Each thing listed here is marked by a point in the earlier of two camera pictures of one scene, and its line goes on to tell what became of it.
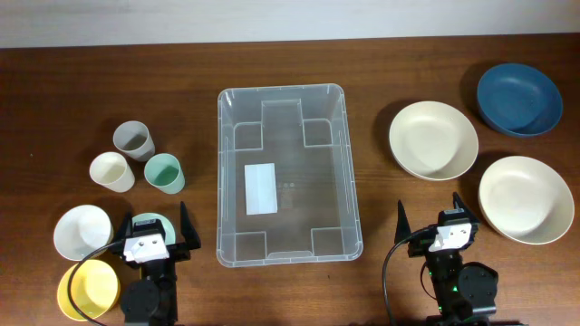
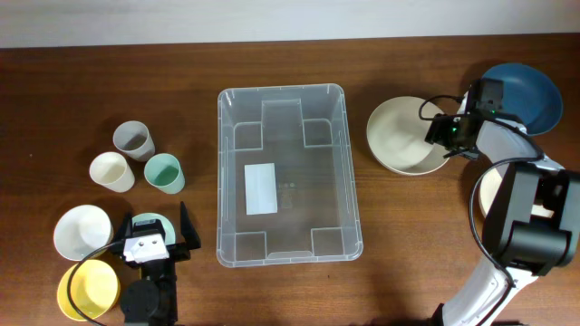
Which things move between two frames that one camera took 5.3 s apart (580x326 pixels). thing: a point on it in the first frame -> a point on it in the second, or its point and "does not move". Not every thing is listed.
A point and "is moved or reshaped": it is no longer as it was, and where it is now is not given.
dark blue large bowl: [517, 100] does not move
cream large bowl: [433, 140] is moved or reshaped
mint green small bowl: [169, 232] does not move
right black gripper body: [420, 245] -> [446, 131]
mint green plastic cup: [164, 171] does not move
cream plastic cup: [111, 170] does not move
